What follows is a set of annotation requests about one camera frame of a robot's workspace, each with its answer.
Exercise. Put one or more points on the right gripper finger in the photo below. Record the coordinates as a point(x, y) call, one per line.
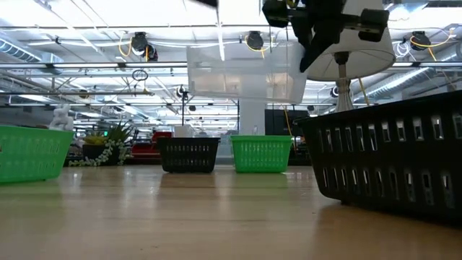
point(301, 32)
point(321, 39)

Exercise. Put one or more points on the clear plastic bin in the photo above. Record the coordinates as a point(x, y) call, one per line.
point(245, 76)

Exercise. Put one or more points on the white shade table lamp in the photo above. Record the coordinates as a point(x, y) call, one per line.
point(361, 57)

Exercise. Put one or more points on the black cabinet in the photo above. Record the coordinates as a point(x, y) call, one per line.
point(281, 121)

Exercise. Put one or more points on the white pillar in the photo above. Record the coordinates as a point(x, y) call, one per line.
point(253, 119)

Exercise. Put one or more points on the black plastic basket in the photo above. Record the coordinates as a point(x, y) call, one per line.
point(390, 159)
point(189, 155)

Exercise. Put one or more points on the white box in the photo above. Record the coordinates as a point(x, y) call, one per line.
point(182, 131)

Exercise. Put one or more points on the red tool cart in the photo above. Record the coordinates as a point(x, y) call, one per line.
point(148, 148)

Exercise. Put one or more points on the potted succulent plant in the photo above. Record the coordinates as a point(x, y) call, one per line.
point(104, 144)

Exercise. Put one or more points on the white figurine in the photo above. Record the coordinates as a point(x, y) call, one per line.
point(62, 117)

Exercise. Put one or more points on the black metal frame stand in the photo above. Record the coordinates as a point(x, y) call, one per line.
point(183, 108)

